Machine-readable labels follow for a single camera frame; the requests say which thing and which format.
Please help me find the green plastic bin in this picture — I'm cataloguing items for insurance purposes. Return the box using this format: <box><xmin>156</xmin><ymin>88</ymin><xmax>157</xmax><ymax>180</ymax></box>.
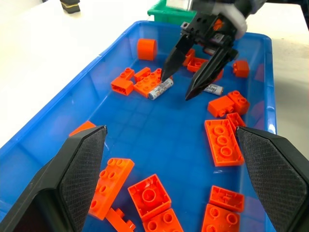
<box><xmin>147</xmin><ymin>0</ymin><xmax>197</xmax><ymax>26</ymax></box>

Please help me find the thin orange toy brick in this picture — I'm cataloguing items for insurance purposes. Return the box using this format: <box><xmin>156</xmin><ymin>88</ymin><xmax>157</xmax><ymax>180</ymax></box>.
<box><xmin>105</xmin><ymin>207</ymin><xmax>137</xmax><ymax>232</ymax></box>

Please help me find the orange rounded toy block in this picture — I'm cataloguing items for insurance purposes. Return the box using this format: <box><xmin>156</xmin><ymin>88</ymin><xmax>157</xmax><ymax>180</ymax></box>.
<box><xmin>137</xmin><ymin>38</ymin><xmax>158</xmax><ymax>61</ymax></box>

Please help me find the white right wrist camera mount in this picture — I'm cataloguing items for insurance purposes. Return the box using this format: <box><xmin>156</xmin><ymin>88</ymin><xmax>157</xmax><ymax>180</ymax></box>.
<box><xmin>212</xmin><ymin>0</ymin><xmax>248</xmax><ymax>40</ymax></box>

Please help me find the long orange toy brick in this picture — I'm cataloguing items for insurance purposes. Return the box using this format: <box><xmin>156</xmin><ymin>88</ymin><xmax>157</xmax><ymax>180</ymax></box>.
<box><xmin>204</xmin><ymin>118</ymin><xmax>246</xmax><ymax>168</ymax></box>
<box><xmin>88</xmin><ymin>158</ymin><xmax>135</xmax><ymax>221</ymax></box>

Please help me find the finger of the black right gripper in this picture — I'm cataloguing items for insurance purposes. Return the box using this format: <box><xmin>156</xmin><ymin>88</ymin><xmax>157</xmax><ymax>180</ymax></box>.
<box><xmin>161</xmin><ymin>34</ymin><xmax>196</xmax><ymax>81</ymax></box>
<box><xmin>185</xmin><ymin>46</ymin><xmax>237</xmax><ymax>102</ymax></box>

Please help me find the blue plastic bin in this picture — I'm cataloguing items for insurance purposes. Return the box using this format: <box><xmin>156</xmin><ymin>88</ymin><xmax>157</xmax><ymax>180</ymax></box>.
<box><xmin>0</xmin><ymin>20</ymin><xmax>278</xmax><ymax>232</ymax></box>

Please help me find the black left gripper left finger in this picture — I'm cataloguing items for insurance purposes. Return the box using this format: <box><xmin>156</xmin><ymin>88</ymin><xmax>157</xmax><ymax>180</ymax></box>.
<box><xmin>0</xmin><ymin>125</ymin><xmax>108</xmax><ymax>232</ymax></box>

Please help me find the black and yellow block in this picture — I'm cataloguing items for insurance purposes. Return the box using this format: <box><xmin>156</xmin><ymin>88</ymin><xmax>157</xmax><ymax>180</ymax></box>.
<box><xmin>59</xmin><ymin>0</ymin><xmax>81</xmax><ymax>14</ymax></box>

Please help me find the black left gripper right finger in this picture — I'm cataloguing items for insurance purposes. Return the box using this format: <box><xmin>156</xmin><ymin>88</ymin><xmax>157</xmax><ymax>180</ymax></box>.
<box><xmin>236</xmin><ymin>125</ymin><xmax>309</xmax><ymax>232</ymax></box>

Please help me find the white printed AA battery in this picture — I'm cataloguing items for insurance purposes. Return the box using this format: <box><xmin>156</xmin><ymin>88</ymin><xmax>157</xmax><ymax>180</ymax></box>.
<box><xmin>202</xmin><ymin>84</ymin><xmax>224</xmax><ymax>97</ymax></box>
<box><xmin>202</xmin><ymin>46</ymin><xmax>218</xmax><ymax>57</ymax></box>
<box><xmin>147</xmin><ymin>78</ymin><xmax>174</xmax><ymax>101</ymax></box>

